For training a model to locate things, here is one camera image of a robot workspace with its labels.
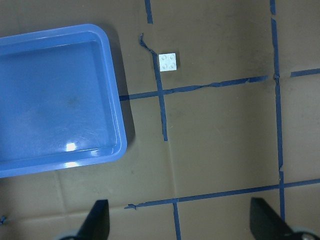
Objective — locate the white square building block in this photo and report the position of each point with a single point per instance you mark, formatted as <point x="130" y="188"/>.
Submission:
<point x="167" y="62"/>

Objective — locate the blue plastic tray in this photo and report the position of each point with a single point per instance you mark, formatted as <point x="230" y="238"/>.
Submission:
<point x="59" y="101"/>

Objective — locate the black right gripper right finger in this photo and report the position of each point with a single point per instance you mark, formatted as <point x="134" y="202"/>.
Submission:
<point x="265" y="223"/>

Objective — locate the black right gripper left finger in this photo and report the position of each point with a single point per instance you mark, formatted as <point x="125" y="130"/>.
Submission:
<point x="96" y="226"/>

